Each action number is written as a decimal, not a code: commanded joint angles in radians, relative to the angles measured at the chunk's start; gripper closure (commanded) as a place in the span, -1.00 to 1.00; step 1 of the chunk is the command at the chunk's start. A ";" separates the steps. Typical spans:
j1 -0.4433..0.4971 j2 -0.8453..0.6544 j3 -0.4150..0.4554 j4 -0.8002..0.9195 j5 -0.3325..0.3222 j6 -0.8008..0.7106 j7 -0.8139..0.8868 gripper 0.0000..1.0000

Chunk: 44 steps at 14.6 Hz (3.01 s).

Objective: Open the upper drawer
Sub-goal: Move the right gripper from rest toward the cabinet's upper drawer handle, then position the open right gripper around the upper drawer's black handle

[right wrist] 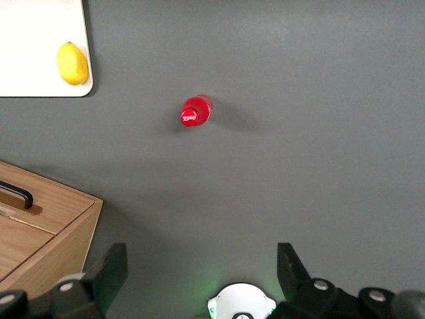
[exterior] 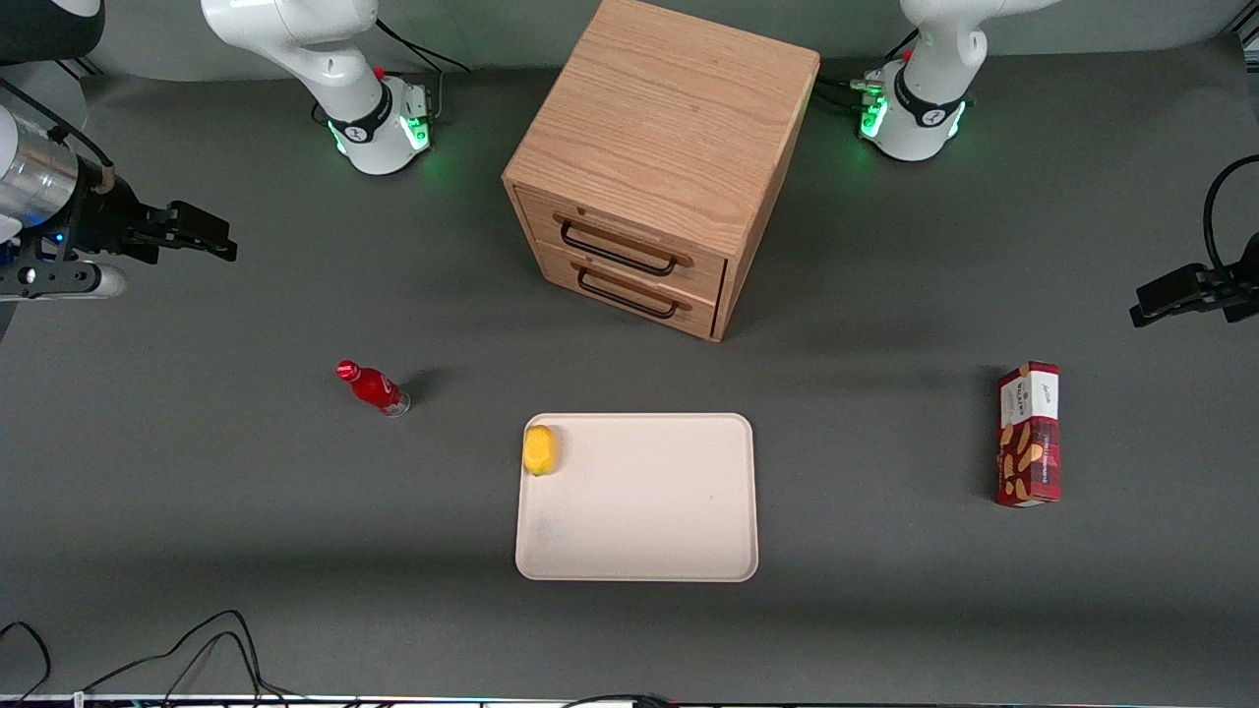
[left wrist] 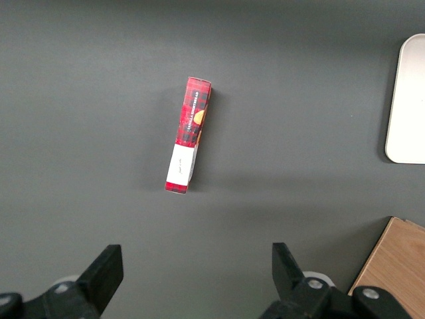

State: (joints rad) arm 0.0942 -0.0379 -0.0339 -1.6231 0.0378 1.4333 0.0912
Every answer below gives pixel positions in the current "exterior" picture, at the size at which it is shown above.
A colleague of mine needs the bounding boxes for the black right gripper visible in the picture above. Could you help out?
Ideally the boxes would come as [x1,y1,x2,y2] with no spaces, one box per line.
[54,175,239,268]

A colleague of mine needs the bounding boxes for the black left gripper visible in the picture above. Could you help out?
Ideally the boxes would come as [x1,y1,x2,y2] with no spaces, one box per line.
[1129,231,1259,327]

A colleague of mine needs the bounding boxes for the black metal drawer handle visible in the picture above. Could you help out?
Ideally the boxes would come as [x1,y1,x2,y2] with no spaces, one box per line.
[575,265,682,321]
[559,221,680,276]

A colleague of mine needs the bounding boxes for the wooden drawer with notch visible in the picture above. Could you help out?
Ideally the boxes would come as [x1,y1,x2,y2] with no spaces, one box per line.
[536,241,729,343]
[513,185,731,308]

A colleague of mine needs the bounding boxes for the wooden drawer cabinet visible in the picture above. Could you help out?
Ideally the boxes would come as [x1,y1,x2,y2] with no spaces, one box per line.
[502,0,822,343]

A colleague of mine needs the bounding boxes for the red snack box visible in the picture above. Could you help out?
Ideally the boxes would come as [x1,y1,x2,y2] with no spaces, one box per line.
[993,361,1063,509]

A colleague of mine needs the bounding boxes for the red bottle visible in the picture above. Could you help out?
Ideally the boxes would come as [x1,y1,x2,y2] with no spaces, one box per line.
[336,360,412,419]

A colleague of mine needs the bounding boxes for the yellow lemon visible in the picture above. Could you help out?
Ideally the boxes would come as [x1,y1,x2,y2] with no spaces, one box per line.
[522,424,559,478]

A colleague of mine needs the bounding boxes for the beige plastic tray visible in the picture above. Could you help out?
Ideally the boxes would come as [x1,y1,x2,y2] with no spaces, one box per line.
[514,412,760,583]

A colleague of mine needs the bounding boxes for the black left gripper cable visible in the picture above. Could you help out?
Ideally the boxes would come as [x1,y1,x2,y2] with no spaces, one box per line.
[1203,154,1259,276]

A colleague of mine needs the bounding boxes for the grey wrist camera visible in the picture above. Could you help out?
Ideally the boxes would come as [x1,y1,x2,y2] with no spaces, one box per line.
[0,238,130,302]

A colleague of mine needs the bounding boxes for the black right base cable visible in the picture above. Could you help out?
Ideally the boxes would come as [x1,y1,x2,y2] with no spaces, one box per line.
[377,18,473,75]

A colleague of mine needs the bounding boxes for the black base cable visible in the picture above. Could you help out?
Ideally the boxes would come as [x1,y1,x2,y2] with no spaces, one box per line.
[816,28,921,111]
[377,18,473,75]

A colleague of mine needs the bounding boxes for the black floor cable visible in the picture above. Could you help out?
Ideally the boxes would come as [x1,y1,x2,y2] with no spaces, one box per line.
[0,619,52,707]
[561,692,680,708]
[84,609,296,704]
[157,629,296,705]

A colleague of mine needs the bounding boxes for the black left base cable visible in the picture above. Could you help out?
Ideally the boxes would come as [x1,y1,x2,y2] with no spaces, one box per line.
[816,28,921,111]

